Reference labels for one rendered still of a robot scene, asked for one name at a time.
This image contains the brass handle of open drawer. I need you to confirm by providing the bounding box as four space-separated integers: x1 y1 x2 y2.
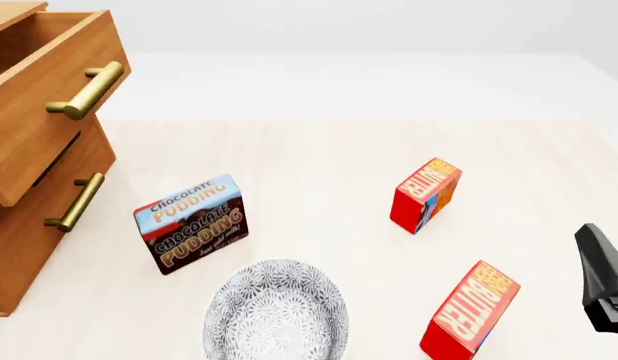
45 60 125 121

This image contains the red butter box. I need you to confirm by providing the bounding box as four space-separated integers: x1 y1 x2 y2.
419 259 522 360
389 156 464 236

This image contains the patterned grey white bowl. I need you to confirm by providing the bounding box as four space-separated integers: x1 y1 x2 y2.
202 258 351 360

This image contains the open wooden drawer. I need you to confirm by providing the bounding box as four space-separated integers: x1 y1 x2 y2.
0 9 133 208

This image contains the wooden cabinet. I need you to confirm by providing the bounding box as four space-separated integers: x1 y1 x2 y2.
0 0 118 318

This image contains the closed wooden drawer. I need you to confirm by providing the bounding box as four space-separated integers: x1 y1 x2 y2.
0 119 118 318

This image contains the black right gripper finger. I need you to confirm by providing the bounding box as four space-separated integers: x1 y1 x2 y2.
574 222 618 309

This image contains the brass handle of closed drawer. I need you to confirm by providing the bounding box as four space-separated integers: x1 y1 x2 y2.
43 171 106 234

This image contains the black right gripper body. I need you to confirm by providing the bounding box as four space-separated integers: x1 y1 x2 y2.
581 287 618 333

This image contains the chocolate pudding box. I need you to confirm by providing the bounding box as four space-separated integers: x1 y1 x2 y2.
133 172 250 276

